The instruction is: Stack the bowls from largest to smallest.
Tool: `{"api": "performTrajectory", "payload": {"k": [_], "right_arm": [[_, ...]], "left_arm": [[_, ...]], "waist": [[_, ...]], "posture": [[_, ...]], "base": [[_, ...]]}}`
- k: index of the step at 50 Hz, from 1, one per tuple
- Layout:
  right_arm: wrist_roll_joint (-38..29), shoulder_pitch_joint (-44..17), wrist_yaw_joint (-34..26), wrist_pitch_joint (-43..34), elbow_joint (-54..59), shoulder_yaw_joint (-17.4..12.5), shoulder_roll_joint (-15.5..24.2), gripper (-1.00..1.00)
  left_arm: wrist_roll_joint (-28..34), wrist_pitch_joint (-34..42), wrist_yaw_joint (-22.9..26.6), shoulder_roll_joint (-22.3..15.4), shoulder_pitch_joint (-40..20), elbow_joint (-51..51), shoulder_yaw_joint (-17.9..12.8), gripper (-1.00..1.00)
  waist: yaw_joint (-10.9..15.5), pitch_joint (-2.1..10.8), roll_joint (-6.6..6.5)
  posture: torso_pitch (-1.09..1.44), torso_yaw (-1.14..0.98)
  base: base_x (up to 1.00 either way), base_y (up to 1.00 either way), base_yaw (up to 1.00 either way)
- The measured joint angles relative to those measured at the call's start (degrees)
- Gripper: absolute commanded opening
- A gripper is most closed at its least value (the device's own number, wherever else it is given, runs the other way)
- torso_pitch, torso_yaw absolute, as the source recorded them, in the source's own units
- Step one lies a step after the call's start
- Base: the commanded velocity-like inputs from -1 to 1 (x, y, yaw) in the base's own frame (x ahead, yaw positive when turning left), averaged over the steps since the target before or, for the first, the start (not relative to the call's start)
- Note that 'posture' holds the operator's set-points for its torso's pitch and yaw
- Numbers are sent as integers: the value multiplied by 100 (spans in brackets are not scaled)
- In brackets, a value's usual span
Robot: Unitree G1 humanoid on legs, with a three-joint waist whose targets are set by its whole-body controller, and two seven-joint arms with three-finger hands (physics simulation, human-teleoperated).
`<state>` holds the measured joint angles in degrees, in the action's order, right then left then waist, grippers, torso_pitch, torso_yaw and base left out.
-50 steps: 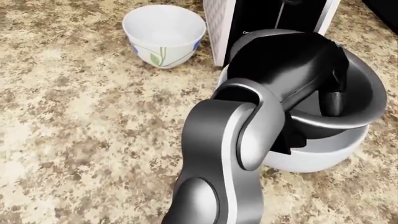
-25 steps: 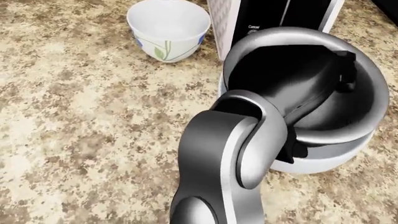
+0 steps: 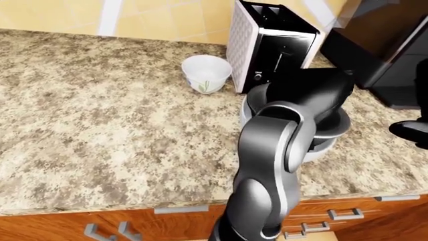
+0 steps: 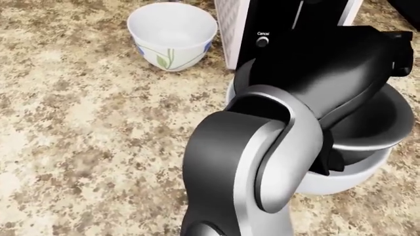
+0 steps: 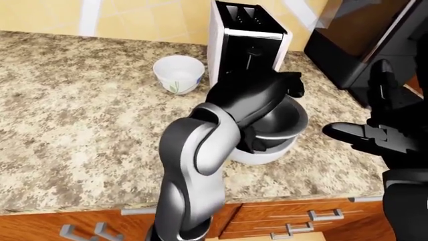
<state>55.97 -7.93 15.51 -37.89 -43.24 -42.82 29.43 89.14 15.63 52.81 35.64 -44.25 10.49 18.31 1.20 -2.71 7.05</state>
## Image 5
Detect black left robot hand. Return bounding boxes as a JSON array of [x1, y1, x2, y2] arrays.
[[278, 71, 306, 98]]

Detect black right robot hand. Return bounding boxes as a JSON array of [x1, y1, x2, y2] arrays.
[[322, 59, 428, 162]]

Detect grey medium bowl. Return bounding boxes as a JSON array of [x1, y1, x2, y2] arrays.
[[241, 96, 309, 154]]

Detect white and black toaster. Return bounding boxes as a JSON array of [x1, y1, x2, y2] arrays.
[[206, 0, 294, 88]]

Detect black microwave oven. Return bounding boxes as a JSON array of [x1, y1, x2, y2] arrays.
[[303, 0, 428, 109]]

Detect large white bowl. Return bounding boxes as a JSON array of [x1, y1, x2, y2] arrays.
[[229, 130, 299, 166]]

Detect small white floral bowl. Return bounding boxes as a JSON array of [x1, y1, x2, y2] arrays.
[[152, 55, 206, 96]]

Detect wooden kitchen cabinet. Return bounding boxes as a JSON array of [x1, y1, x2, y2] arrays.
[[0, 195, 399, 241]]

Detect grey bar handle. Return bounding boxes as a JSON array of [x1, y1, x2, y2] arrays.
[[346, 195, 384, 204], [120, 206, 158, 217]]

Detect grey cabinet handle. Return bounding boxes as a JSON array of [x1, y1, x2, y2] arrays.
[[270, 221, 315, 240], [306, 208, 345, 222], [59, 223, 88, 241], [94, 221, 125, 241]]

